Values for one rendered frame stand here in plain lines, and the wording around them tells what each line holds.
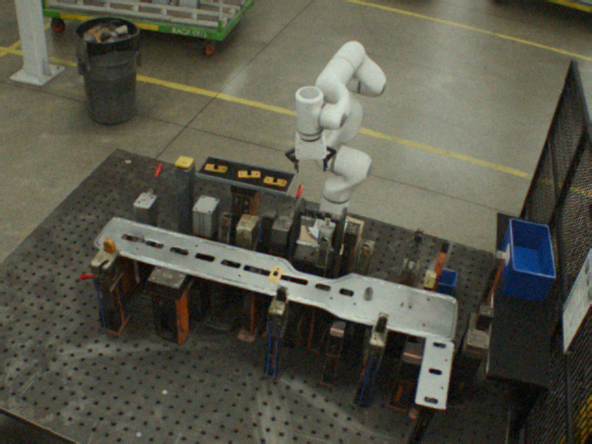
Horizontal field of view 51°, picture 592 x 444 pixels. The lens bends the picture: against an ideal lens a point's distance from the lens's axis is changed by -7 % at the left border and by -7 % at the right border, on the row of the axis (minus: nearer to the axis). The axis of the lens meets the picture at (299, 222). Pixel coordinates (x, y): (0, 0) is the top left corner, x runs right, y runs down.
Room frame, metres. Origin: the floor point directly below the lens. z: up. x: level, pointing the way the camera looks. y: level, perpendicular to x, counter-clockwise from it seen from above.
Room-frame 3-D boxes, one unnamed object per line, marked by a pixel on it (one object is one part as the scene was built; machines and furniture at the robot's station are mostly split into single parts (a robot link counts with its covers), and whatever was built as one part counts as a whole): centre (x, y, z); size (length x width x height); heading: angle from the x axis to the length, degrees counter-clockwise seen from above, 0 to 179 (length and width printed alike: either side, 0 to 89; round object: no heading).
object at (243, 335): (1.74, 0.14, 0.84); 0.17 x 0.06 x 0.29; 169
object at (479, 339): (1.46, -0.64, 0.88); 0.08 x 0.08 x 0.36; 79
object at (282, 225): (1.93, 0.06, 0.89); 0.13 x 0.11 x 0.38; 169
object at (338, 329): (1.51, -0.17, 0.84); 0.11 x 0.08 x 0.29; 169
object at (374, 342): (1.45, -0.30, 0.87); 0.12 x 0.09 x 0.35; 169
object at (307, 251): (1.91, -0.07, 0.94); 0.18 x 0.13 x 0.49; 79
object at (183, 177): (2.15, 0.48, 0.92); 0.08 x 0.08 x 0.44; 79
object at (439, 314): (1.73, 0.09, 1.00); 1.38 x 0.22 x 0.02; 79
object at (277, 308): (1.55, 0.04, 0.87); 0.12 x 0.09 x 0.35; 169
